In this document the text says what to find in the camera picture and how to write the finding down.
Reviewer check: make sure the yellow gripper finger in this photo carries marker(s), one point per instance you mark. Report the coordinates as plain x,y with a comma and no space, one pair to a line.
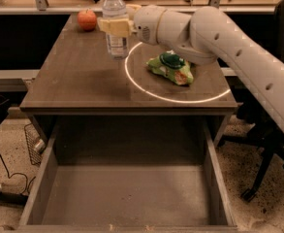
119,27
132,9

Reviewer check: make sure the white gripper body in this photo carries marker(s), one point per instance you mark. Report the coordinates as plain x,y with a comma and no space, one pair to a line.
146,23

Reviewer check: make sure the clear plastic water bottle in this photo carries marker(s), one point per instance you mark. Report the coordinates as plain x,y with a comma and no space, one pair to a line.
117,46

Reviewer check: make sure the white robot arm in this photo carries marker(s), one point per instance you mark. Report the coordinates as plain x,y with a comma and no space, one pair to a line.
201,38

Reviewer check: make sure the open top drawer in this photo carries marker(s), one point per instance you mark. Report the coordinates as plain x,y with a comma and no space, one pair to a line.
129,174

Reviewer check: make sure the red apple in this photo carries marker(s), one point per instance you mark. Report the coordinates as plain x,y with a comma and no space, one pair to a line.
87,20

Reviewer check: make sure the green chip bag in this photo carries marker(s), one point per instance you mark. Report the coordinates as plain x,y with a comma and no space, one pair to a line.
172,67

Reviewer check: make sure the grey wooden cabinet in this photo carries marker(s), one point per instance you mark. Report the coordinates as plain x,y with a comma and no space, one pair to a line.
79,78

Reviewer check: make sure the black office chair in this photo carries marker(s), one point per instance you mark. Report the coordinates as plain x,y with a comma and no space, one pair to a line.
265,134

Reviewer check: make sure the wire mesh basket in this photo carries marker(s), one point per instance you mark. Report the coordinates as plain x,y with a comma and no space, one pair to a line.
35,144

